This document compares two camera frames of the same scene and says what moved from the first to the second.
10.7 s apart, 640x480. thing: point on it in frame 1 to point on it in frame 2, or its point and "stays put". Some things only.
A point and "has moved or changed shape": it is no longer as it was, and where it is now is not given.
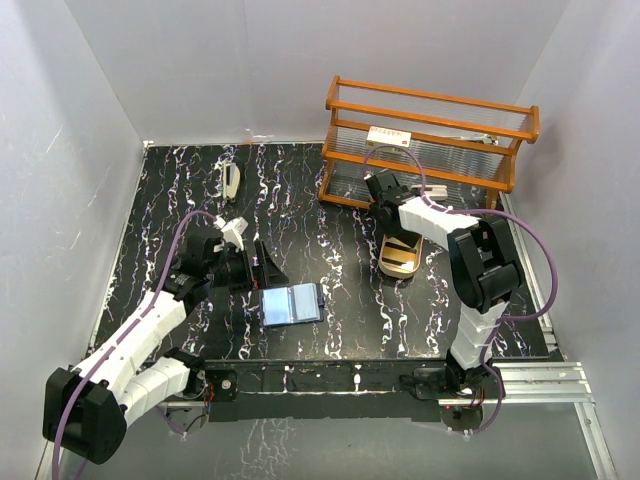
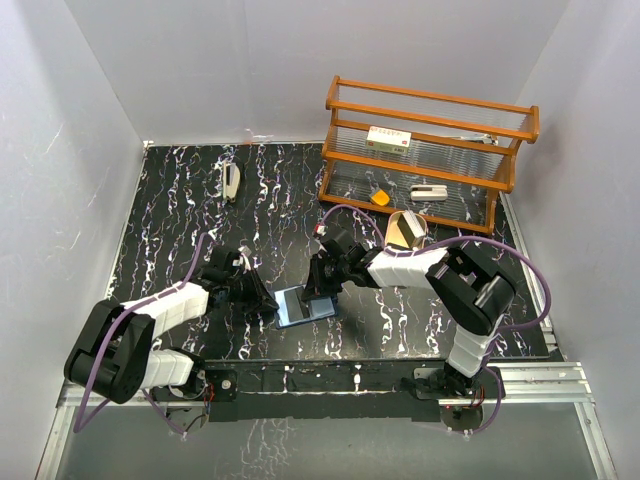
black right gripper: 392,230 to 317,287
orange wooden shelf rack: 458,149 stays put
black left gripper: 269,274 to 259,299
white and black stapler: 231,180 stays put
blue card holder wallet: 293,304 has moved or changed shape
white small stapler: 436,192 stays put
